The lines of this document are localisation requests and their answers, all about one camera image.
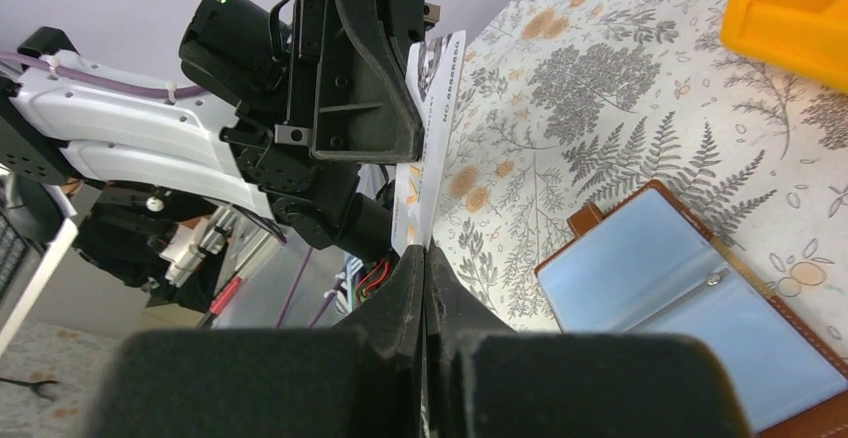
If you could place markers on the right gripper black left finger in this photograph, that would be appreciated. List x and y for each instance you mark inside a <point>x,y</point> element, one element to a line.
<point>358,378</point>

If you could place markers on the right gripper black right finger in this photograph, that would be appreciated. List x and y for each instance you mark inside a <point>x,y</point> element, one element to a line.
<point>487,380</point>

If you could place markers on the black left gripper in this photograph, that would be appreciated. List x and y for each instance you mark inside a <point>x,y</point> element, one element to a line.
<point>347,82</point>

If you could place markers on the silver VIP card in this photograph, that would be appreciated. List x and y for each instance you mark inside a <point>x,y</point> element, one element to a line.
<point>433,76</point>

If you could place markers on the brown leather card holder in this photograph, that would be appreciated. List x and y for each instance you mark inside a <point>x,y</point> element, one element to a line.
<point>651,266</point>

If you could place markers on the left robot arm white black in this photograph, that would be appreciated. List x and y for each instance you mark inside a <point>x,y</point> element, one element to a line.
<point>275,124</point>

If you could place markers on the yellow plastic bin left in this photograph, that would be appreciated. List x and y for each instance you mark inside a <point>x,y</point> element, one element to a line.
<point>807,37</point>

